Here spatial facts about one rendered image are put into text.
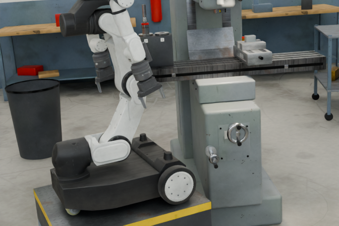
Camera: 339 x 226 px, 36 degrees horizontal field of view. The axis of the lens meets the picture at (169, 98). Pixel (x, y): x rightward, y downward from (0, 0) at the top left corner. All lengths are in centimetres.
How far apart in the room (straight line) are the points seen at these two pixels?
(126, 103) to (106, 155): 28
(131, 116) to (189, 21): 110
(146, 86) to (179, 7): 122
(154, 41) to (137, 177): 93
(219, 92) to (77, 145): 91
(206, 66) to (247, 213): 92
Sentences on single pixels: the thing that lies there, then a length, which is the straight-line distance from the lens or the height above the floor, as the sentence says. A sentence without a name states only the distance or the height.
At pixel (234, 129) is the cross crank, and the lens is 281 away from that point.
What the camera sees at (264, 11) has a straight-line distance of 696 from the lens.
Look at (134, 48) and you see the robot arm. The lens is 236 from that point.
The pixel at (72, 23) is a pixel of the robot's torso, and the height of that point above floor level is 135.
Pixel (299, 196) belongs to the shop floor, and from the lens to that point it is 369.
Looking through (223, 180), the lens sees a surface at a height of 36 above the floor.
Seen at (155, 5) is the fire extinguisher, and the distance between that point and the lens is 723.
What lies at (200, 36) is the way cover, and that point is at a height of 109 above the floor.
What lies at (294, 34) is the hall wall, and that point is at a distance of 777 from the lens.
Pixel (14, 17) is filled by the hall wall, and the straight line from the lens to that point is 755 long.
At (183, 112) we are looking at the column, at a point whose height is 56.
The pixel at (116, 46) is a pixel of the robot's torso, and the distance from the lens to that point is 257.
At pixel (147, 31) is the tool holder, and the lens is 319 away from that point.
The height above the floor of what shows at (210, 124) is 71.
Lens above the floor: 160
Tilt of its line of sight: 15 degrees down
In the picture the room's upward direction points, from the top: 4 degrees counter-clockwise
